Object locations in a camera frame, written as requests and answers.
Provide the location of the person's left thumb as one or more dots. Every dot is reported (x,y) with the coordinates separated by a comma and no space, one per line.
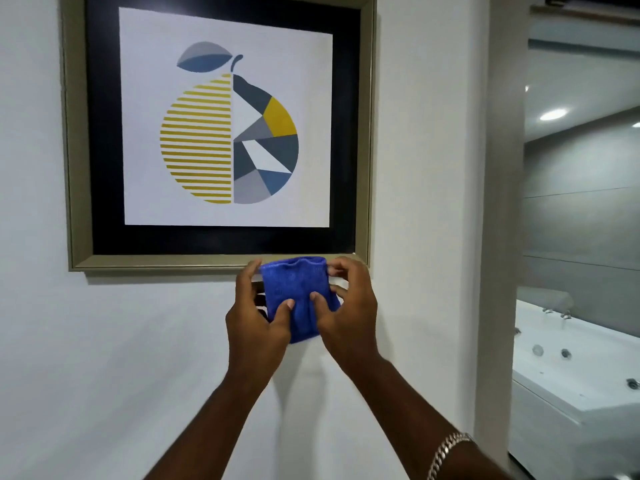
(283,315)

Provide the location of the blue microfibre cloth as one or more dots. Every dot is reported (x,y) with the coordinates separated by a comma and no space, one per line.
(297,294)

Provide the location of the chrome bathtub tap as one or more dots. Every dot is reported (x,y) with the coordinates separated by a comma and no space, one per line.
(559,311)

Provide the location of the person's right hand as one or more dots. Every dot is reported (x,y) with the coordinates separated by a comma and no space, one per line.
(350,324)

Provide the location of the white whirlpool bathtub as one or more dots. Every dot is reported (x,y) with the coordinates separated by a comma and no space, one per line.
(575,384)

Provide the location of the framed fruit art picture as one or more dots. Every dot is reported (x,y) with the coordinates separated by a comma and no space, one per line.
(220,124)

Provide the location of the person's right middle finger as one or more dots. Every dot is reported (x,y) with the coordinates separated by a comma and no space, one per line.
(339,291)

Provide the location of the person's right forearm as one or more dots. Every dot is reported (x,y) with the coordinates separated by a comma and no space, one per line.
(415,424)

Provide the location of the person's left hand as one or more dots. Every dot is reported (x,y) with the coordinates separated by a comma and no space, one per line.
(252,334)

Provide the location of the round recessed ceiling light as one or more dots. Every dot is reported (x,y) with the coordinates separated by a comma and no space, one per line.
(553,114)

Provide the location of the person's right thumb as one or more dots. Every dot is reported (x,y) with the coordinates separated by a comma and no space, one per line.
(321,307)

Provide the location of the person's left forearm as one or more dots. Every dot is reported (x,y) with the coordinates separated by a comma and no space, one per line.
(210,429)

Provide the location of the grey door frame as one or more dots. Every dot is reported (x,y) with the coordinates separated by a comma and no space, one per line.
(502,229)

